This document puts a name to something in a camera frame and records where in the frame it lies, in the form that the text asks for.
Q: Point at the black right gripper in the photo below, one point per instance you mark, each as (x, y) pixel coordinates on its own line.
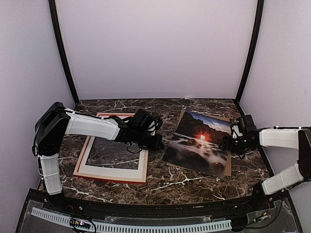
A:
(227, 145)

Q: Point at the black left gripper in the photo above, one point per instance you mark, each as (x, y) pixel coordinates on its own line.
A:
(155, 146)

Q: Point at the brown cardboard backing board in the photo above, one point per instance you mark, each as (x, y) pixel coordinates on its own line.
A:
(228, 167)

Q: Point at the white mat board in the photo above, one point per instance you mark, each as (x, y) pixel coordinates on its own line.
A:
(109, 170)

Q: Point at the wooden picture frame red edge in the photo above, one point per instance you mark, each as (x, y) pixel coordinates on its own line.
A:
(144, 170)

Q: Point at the landscape sunset photo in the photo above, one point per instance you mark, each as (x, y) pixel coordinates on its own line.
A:
(196, 143)

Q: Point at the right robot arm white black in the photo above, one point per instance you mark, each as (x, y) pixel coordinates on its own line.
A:
(298, 138)

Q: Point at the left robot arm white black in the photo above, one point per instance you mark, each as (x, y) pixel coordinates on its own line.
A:
(58, 121)

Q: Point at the small green circuit board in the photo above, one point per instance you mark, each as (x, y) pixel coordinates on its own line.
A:
(79, 224)

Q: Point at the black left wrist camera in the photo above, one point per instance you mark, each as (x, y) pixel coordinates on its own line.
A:
(142, 121)

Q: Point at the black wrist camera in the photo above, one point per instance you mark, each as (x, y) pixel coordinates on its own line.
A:
(244, 125)
(142, 121)

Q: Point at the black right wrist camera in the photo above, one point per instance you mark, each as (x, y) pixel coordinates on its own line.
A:
(244, 125)

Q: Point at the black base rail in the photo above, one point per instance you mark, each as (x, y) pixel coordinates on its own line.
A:
(236, 209)

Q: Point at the right black enclosure post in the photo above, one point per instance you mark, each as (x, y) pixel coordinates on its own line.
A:
(251, 51)

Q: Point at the black enclosure post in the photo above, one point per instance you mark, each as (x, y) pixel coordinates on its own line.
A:
(61, 50)
(251, 51)

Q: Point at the left black enclosure post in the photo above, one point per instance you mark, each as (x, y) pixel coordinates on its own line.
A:
(61, 50)

